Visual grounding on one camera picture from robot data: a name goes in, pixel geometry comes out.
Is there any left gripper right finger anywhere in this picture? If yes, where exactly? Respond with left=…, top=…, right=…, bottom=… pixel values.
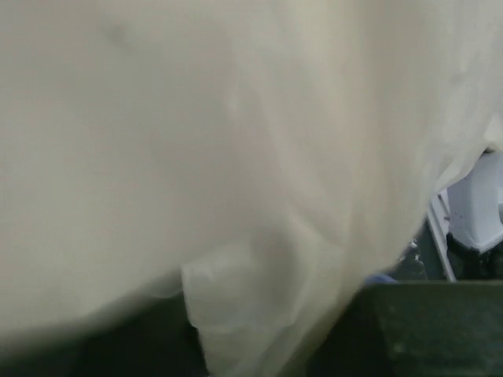
left=307, top=282, right=502, bottom=377

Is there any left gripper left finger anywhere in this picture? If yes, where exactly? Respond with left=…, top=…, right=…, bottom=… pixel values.
left=1, top=294, right=208, bottom=376

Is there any cream translucent trash bag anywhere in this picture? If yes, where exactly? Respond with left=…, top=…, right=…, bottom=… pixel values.
left=1, top=1, right=502, bottom=376

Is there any blue trash bin yellow rim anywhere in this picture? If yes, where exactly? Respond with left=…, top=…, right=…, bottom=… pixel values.
left=365, top=273, right=397, bottom=285

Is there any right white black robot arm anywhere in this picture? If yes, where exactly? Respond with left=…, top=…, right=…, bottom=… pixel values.
left=446, top=152, right=502, bottom=280

